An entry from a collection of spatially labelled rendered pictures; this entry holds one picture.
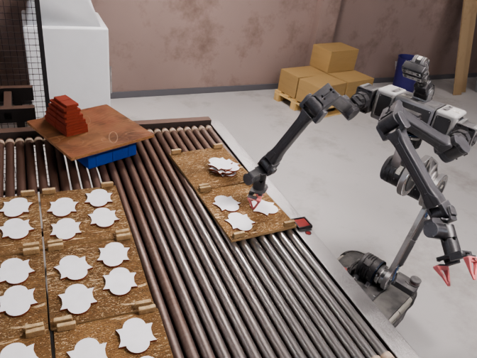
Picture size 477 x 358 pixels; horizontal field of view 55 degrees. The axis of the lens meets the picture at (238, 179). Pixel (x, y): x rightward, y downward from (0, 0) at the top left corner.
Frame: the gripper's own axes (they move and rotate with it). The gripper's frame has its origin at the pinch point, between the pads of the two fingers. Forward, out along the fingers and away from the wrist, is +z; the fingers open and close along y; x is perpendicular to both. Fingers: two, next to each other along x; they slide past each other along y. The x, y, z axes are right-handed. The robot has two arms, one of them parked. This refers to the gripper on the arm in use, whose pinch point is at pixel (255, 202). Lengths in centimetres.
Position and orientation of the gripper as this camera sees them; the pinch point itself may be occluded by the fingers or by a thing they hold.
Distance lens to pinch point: 226.2
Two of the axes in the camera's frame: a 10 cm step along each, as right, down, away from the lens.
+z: -1.2, 8.5, 5.2
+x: 9.4, 2.6, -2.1
